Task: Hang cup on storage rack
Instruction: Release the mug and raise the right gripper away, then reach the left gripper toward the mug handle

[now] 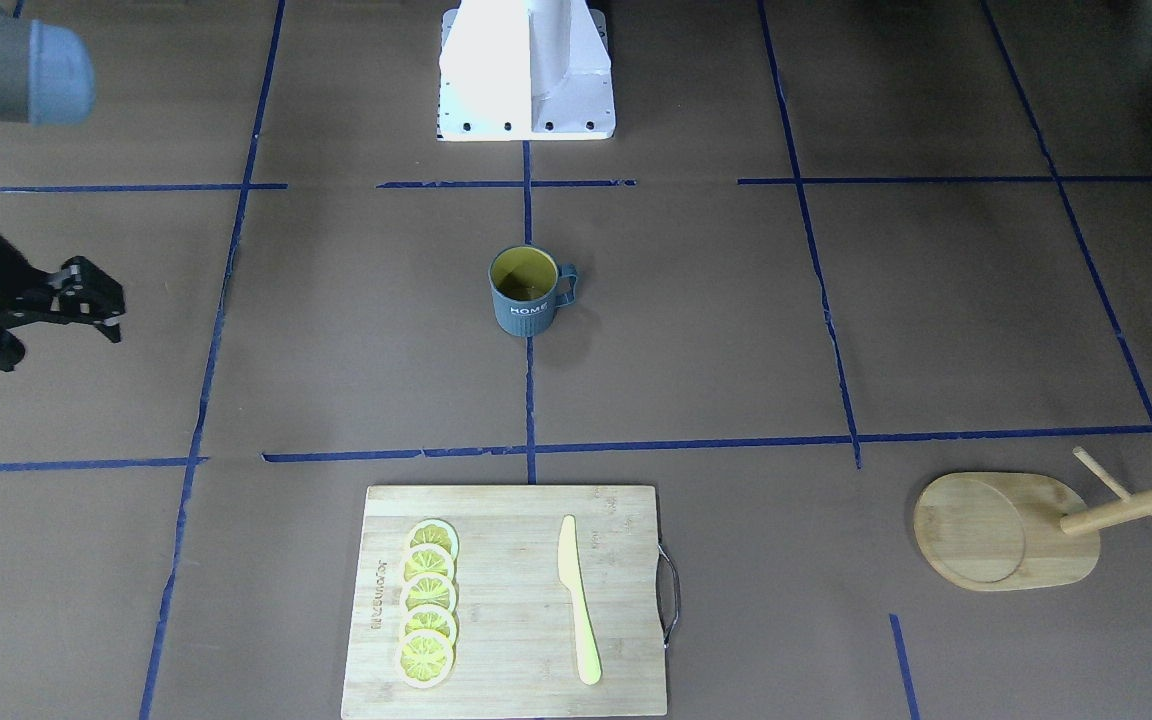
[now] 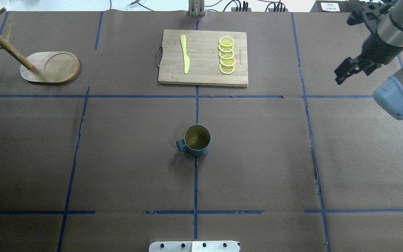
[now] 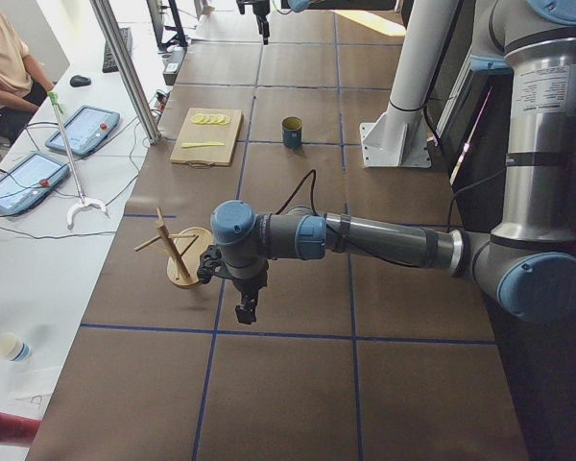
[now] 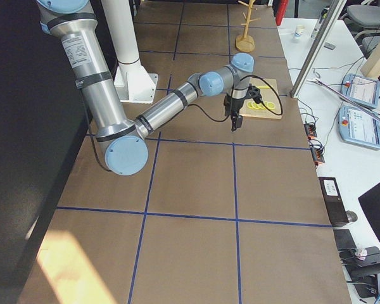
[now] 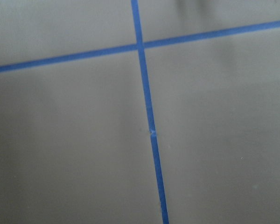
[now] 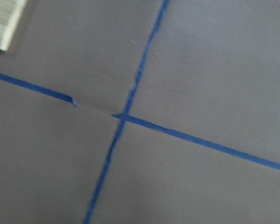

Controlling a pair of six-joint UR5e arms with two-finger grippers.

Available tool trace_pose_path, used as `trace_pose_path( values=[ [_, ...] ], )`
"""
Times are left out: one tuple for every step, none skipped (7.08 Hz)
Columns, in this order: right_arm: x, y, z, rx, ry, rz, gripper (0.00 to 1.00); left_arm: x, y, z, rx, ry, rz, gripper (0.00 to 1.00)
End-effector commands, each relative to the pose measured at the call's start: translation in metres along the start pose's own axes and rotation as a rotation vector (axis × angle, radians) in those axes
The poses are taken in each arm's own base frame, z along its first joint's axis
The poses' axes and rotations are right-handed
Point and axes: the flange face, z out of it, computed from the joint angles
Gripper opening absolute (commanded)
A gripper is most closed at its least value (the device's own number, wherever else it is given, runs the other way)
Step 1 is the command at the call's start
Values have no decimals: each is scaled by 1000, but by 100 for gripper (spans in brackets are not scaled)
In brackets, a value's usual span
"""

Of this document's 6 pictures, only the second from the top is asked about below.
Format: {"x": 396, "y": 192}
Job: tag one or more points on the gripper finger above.
{"x": 349, "y": 67}
{"x": 369, "y": 67}

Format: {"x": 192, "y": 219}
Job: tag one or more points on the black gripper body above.
{"x": 377, "y": 49}

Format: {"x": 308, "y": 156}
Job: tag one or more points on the teal ribbed mug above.
{"x": 196, "y": 141}

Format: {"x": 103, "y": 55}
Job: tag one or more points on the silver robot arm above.
{"x": 384, "y": 21}

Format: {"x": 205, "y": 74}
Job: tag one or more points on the wooden cup storage rack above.
{"x": 50, "y": 67}

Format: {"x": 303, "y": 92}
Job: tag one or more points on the black box with label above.
{"x": 343, "y": 6}

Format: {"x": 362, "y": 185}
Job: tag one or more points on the lemon slice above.
{"x": 226, "y": 55}
{"x": 230, "y": 62}
{"x": 226, "y": 41}
{"x": 224, "y": 49}
{"x": 226, "y": 69}

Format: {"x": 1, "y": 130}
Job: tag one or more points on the orange black power strip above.
{"x": 241, "y": 6}

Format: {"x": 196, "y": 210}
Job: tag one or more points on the bamboo cutting board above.
{"x": 202, "y": 48}

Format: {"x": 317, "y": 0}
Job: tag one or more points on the yellow plastic knife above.
{"x": 186, "y": 58}

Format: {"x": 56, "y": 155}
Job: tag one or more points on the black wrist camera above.
{"x": 371, "y": 14}

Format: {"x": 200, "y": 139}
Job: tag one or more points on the aluminium frame post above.
{"x": 196, "y": 8}

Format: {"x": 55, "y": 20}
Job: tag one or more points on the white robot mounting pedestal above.
{"x": 195, "y": 246}

